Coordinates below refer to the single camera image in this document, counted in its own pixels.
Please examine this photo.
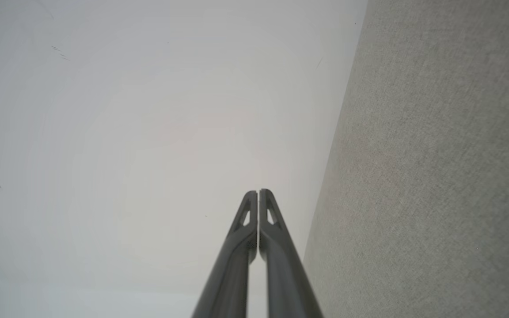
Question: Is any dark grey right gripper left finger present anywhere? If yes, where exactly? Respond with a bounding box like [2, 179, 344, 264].
[191, 190, 258, 318]

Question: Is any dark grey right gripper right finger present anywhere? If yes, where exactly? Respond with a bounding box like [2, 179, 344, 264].
[259, 189, 324, 318]

